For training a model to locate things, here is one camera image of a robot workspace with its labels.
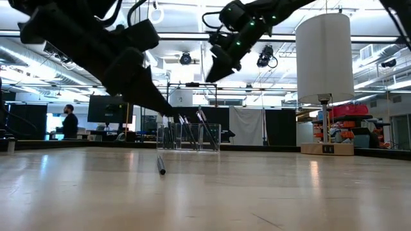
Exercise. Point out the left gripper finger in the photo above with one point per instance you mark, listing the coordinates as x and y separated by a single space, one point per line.
150 81
144 94

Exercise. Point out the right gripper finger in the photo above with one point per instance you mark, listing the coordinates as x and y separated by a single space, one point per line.
220 65

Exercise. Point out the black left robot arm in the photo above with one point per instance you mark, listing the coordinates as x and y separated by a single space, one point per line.
64 41

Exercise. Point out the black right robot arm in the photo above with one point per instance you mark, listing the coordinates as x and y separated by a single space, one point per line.
276 9

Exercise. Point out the shelf with orange items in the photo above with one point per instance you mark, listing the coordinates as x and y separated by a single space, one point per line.
350 110

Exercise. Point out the white hanging sheet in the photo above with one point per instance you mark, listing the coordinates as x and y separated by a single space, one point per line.
247 125

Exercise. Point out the clear acrylic brush organizer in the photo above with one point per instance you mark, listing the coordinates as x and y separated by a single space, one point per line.
192 147

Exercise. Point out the person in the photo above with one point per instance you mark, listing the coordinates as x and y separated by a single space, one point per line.
70 125

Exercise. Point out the white shade wooden base lamp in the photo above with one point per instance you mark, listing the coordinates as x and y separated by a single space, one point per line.
324 57

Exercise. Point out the black ceiling camera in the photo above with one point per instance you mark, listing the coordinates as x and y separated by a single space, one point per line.
266 56
185 58

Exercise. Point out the black wall screen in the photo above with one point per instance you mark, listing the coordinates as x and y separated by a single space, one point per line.
109 109

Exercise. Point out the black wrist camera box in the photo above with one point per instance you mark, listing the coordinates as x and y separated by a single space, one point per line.
141 35

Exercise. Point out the black aluminium table frame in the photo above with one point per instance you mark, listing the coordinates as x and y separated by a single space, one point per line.
80 145

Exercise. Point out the silver ventilation duct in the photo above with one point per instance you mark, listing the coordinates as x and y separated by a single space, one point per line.
32 61

